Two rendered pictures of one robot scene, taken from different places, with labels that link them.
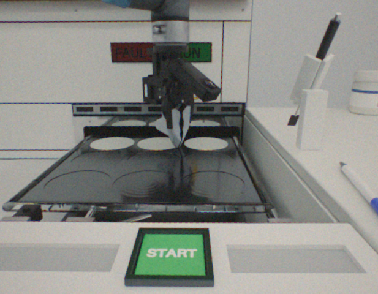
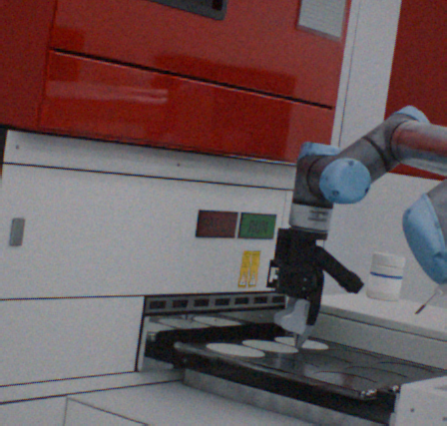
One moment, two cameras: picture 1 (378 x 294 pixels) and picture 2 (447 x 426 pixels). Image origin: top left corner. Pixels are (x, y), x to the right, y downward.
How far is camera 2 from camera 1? 1.94 m
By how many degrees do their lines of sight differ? 56
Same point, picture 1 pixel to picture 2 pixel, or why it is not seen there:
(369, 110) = (395, 296)
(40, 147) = (95, 370)
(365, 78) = (392, 262)
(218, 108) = (269, 298)
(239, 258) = not seen: outside the picture
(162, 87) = (308, 277)
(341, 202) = not seen: outside the picture
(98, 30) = (192, 193)
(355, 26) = not seen: hidden behind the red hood
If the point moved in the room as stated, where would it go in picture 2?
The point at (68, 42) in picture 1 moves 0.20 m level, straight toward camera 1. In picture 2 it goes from (162, 207) to (279, 225)
